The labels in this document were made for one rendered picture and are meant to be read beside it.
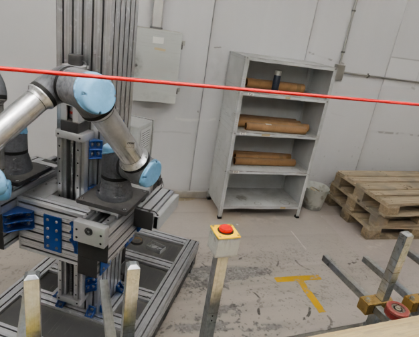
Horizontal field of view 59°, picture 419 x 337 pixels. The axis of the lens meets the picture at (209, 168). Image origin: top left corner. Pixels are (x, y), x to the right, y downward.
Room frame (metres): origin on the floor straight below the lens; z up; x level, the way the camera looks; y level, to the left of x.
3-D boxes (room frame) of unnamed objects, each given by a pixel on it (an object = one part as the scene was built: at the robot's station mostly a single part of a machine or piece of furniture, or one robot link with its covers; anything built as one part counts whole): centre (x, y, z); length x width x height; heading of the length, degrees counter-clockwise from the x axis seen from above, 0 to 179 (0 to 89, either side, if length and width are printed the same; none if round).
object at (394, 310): (1.12, -0.76, 0.85); 0.08 x 0.08 x 0.11
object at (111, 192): (1.41, 0.38, 1.09); 0.15 x 0.15 x 0.10
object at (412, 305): (1.32, -0.97, 0.80); 0.13 x 0.06 x 0.05; 113
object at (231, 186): (3.58, -0.51, 0.78); 0.90 x 0.45 x 1.55; 108
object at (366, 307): (1.22, -0.73, 0.83); 0.13 x 0.06 x 0.05; 113
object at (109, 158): (1.40, 0.37, 1.21); 0.13 x 0.12 x 0.14; 59
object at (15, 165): (1.51, 0.87, 1.09); 0.15 x 0.15 x 0.10
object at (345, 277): (1.30, -0.68, 0.83); 0.43 x 0.03 x 0.04; 23
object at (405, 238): (1.23, -0.76, 0.92); 0.03 x 0.03 x 0.48; 23
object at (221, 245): (0.94, -0.07, 1.18); 0.07 x 0.07 x 0.08; 23
